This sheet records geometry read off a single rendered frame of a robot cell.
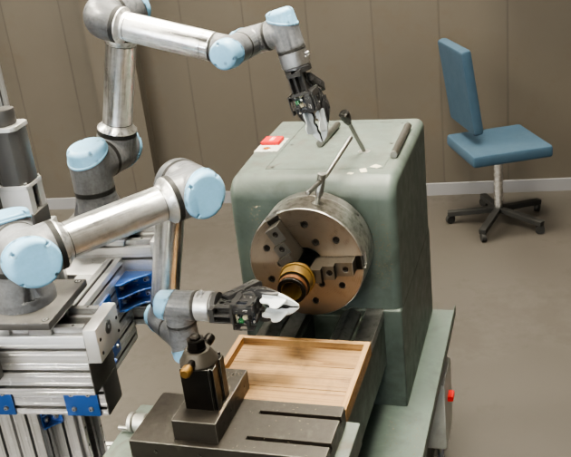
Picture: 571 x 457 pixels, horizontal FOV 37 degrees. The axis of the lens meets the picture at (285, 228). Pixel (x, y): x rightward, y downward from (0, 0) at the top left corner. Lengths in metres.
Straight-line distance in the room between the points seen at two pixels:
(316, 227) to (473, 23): 3.28
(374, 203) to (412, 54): 3.11
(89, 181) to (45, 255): 0.59
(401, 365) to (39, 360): 1.03
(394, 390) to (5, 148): 1.29
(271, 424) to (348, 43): 3.80
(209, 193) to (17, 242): 0.45
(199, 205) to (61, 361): 0.49
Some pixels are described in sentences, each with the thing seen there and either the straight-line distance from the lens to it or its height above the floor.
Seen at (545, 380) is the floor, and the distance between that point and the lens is 3.70.
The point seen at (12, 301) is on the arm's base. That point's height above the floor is 1.20.
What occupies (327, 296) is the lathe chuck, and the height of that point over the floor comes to 0.98.
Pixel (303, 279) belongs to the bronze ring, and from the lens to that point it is 2.11.
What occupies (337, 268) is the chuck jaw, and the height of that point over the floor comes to 1.09.
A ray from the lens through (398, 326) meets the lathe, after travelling 2.45.
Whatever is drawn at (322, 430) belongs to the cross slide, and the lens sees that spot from 1.80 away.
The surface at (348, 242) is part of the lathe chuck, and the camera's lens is 2.19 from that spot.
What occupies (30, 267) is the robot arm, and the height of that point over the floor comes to 1.32.
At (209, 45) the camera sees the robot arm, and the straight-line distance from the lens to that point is 2.14.
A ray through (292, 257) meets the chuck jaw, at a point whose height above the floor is 1.13.
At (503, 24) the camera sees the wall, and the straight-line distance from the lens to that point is 5.33.
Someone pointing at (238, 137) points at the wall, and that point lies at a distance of 5.64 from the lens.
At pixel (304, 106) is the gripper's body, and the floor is 1.47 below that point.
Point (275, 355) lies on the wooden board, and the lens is 2.23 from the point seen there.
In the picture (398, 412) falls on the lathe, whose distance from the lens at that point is 2.58.
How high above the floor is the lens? 2.04
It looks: 23 degrees down
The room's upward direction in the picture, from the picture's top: 7 degrees counter-clockwise
